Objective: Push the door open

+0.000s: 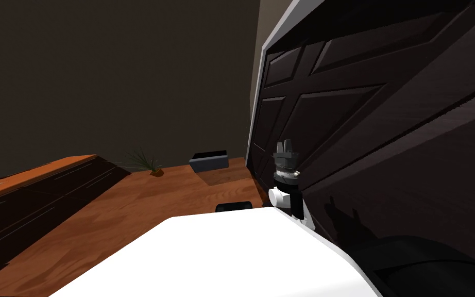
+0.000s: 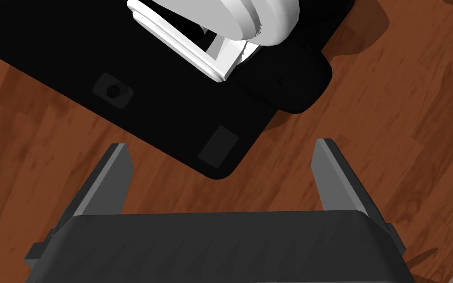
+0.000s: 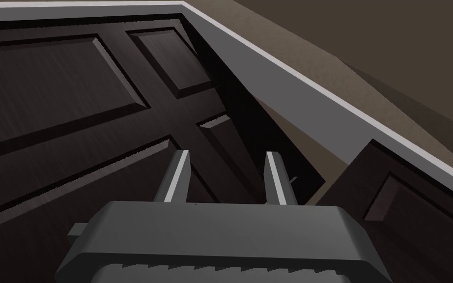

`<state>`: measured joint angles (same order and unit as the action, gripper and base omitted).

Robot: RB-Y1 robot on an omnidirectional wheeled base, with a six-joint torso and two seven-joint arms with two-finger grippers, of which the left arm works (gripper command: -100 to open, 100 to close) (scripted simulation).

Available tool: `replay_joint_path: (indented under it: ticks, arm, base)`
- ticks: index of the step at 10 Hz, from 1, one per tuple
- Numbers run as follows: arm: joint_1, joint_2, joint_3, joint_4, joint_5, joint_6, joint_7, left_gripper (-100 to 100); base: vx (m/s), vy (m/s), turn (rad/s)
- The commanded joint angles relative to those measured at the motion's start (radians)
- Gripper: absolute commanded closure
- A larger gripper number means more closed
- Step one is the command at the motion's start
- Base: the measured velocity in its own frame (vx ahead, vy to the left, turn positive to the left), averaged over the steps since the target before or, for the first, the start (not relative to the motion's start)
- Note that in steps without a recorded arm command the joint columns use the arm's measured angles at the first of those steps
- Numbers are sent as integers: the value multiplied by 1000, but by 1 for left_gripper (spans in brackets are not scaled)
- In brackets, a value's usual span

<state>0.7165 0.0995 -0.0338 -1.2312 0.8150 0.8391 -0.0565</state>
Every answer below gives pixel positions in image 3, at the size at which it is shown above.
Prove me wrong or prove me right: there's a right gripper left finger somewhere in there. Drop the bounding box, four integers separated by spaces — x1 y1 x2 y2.
153 149 192 204

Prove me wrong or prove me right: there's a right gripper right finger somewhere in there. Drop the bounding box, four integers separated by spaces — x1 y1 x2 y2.
263 151 299 206

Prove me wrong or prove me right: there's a dark brown panelled door leaf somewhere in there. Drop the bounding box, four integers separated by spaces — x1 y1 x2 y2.
0 14 268 283
315 139 453 283

